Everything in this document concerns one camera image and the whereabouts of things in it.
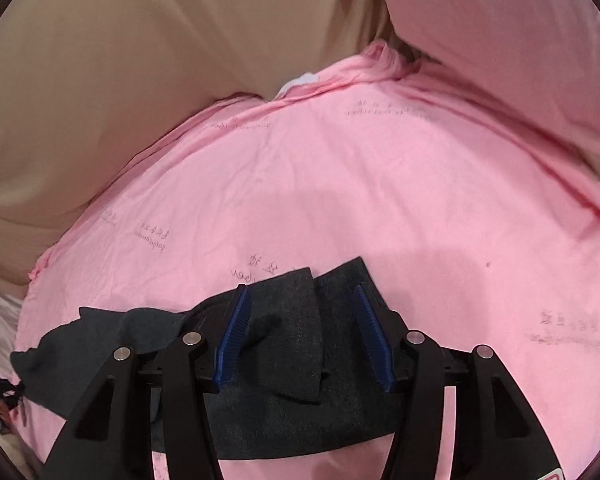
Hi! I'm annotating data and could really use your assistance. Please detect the dark grey knit pants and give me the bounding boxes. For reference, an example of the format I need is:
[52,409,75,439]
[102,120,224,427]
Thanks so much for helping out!
[10,258,399,460]

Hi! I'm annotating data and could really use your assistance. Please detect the pink bed sheet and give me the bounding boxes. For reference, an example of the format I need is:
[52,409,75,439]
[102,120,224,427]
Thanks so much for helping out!
[16,42,600,479]

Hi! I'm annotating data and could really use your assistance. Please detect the beige upholstered headboard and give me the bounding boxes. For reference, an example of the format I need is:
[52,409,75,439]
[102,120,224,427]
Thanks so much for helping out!
[0,0,390,297]

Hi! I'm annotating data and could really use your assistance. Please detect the pink pillow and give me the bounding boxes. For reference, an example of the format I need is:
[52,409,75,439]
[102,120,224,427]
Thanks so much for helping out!
[386,0,600,155]

